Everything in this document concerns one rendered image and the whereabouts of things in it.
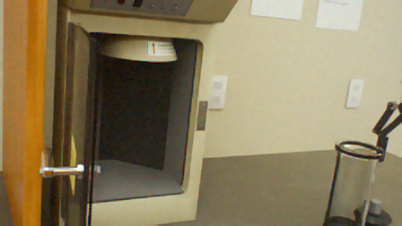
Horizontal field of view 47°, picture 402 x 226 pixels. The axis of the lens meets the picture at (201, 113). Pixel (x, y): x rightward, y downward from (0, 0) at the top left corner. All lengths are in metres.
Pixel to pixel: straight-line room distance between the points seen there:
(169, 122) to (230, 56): 0.47
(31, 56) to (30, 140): 0.15
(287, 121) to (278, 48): 0.28
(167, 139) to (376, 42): 1.07
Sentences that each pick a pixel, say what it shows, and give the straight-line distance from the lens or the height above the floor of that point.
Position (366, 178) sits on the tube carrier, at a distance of 1.10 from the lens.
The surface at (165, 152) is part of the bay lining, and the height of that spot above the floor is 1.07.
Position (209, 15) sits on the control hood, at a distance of 0.96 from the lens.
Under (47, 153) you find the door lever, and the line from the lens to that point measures 0.72.
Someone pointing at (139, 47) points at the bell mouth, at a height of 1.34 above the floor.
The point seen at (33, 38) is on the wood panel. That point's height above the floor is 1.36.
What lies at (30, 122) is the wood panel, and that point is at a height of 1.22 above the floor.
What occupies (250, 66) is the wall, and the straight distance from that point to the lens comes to 1.60.
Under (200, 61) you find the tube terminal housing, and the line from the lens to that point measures 1.04.
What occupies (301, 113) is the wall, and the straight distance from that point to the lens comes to 1.78.
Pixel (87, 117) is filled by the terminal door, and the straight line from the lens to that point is 0.61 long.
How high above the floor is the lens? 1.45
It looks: 14 degrees down
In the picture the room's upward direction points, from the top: 6 degrees clockwise
